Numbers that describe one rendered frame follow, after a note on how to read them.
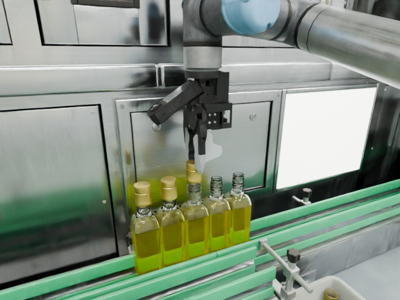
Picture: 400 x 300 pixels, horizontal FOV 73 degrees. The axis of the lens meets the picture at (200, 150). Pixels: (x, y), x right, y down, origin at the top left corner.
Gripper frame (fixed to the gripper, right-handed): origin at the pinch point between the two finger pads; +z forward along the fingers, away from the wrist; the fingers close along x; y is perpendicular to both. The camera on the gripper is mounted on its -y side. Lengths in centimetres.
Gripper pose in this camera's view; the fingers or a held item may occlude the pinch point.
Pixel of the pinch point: (193, 165)
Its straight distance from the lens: 59.6
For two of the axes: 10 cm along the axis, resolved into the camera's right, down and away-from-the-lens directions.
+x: -3.9, -3.1, 8.7
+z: 0.0, 9.4, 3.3
